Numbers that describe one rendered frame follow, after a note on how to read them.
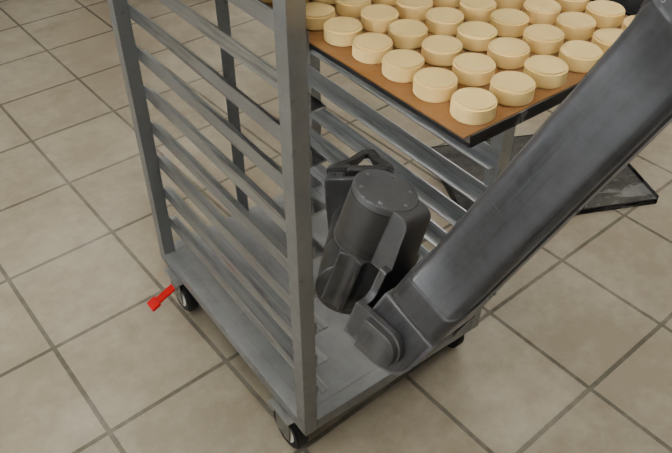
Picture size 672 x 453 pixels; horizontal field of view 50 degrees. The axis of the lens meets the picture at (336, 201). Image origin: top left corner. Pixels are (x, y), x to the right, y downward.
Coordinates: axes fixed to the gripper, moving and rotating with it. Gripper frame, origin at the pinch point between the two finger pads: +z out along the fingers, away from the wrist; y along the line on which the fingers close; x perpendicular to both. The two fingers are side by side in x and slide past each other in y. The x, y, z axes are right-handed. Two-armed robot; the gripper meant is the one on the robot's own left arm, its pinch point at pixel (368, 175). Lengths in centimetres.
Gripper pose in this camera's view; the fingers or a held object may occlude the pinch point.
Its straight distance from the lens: 79.3
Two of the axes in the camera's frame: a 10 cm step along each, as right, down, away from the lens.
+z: 1.4, -5.5, 8.3
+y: 0.8, 8.4, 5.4
